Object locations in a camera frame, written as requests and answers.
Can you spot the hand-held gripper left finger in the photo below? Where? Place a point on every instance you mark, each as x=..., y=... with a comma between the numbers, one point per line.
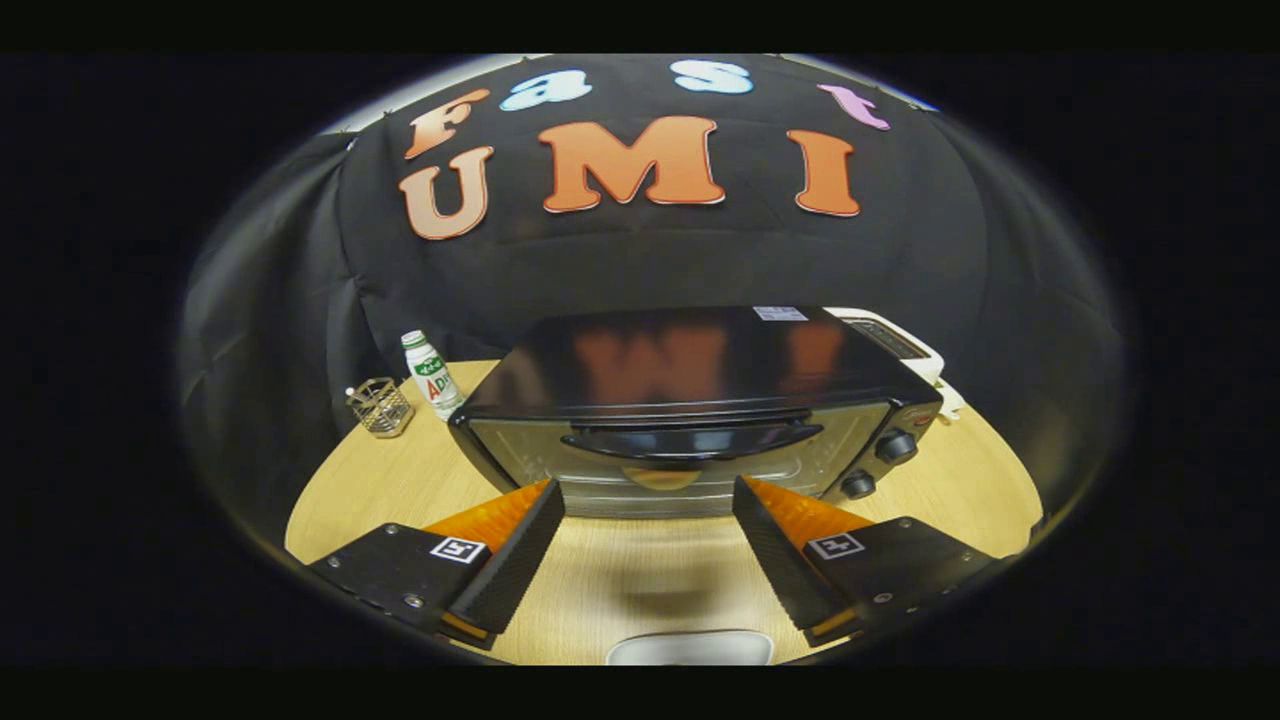
x=515, y=570

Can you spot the small white dish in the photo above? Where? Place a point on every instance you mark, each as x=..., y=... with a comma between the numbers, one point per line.
x=950, y=402

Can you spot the white plate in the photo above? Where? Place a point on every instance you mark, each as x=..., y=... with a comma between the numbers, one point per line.
x=690, y=648

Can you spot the white pop-up toaster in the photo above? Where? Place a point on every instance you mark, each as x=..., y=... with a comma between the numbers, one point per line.
x=895, y=340

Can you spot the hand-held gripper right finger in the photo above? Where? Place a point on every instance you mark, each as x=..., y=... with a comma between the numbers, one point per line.
x=780, y=570

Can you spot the white drink bottle green label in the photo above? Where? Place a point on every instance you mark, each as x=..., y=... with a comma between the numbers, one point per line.
x=432, y=375

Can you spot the sugared donut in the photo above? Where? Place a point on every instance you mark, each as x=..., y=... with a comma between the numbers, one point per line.
x=660, y=478

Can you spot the black toaster oven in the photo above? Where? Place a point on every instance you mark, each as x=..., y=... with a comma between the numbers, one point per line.
x=700, y=360

